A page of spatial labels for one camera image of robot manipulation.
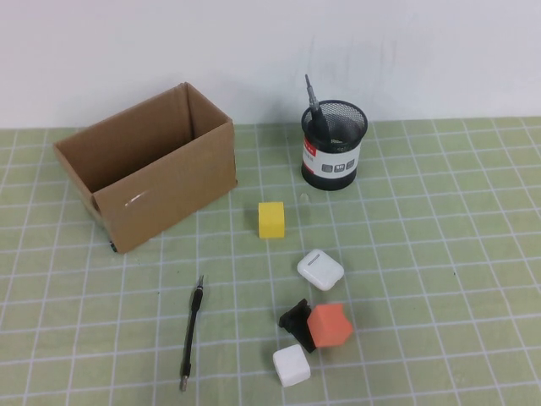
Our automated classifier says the yellow foam block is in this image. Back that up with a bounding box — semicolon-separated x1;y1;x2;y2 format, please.
258;201;287;240

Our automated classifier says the black mesh pen holder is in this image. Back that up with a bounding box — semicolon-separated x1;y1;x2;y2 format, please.
300;100;369;192

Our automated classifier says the white earbuds case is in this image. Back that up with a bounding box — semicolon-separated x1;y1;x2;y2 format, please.
297;249;345;292

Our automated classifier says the open cardboard box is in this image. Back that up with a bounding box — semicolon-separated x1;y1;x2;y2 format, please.
53;81;238;254

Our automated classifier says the orange foam block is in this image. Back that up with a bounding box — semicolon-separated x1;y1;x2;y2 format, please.
307;303;353;349

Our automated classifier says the white foam block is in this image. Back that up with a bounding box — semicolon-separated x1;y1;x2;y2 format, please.
272;344;313;388

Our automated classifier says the green grid table mat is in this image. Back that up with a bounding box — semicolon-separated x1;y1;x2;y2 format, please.
0;117;541;406

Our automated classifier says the black plastic bracket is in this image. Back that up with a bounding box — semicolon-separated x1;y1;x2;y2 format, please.
277;299;318;354

